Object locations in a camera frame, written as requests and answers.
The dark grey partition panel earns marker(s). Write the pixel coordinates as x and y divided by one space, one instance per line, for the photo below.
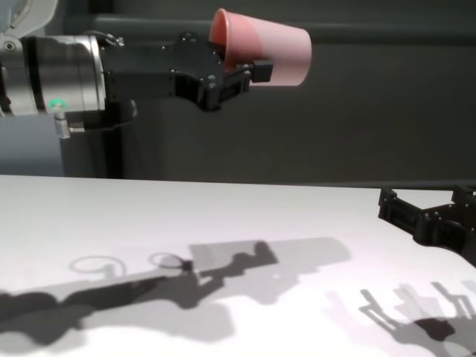
334 130

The thick grey horizontal frame bar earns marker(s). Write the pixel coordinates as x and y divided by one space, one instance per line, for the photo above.
372 33

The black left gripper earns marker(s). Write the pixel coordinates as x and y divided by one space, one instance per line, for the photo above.
156 70

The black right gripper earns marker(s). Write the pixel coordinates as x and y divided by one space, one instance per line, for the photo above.
442 230

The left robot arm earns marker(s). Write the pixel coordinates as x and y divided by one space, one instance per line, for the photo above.
56 74

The pink plastic cup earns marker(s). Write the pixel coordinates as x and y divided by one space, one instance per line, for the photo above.
282 52

